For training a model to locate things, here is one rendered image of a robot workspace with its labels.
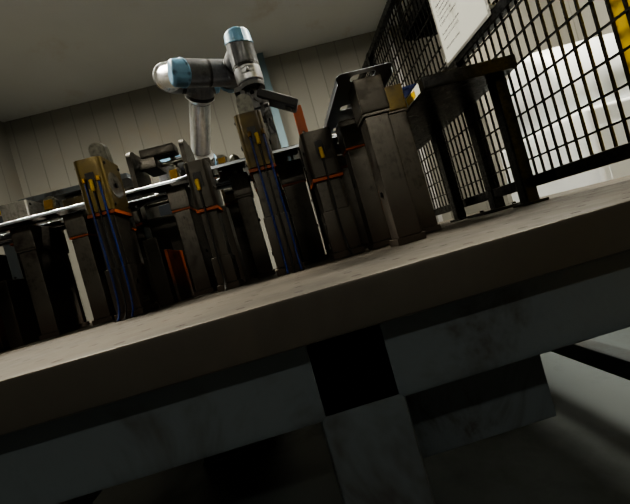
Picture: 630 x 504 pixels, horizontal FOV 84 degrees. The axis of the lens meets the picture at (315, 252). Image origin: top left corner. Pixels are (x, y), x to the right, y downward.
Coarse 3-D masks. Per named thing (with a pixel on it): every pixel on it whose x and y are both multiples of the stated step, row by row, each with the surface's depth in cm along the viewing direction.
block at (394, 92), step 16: (400, 96) 83; (400, 112) 84; (400, 128) 84; (400, 144) 84; (416, 160) 84; (416, 176) 84; (416, 192) 84; (416, 208) 84; (432, 208) 84; (432, 224) 84
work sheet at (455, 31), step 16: (432, 0) 101; (448, 0) 94; (464, 0) 88; (480, 0) 83; (448, 16) 96; (464, 16) 90; (480, 16) 84; (448, 32) 98; (464, 32) 92; (448, 48) 100; (448, 64) 102
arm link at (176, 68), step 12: (168, 60) 97; (180, 60) 97; (192, 60) 98; (204, 60) 100; (156, 72) 122; (168, 72) 100; (180, 72) 96; (192, 72) 98; (204, 72) 99; (156, 84) 125; (168, 84) 116; (180, 84) 99; (192, 84) 100; (204, 84) 102
